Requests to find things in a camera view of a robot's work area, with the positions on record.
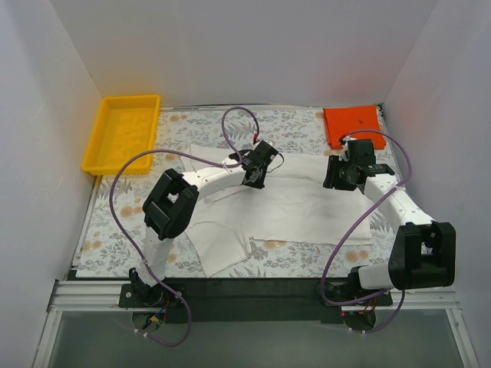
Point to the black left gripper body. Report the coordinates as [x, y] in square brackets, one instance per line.
[254, 175]

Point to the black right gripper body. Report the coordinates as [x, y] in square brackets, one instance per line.
[332, 173]

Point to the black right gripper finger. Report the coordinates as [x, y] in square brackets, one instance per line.
[332, 174]
[341, 184]

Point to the white t-shirt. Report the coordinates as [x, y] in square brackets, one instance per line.
[286, 229]

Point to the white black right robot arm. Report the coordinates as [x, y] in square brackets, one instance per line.
[424, 251]

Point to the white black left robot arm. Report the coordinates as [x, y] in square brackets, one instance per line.
[169, 207]

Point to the folded orange t-shirt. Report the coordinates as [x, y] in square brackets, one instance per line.
[343, 120]

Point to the yellow plastic tray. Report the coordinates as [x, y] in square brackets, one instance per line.
[125, 126]

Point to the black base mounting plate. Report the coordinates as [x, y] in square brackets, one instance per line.
[234, 300]

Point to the floral patterned table mat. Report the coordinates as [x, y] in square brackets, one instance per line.
[115, 219]

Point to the aluminium frame rail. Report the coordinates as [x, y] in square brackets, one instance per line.
[95, 295]

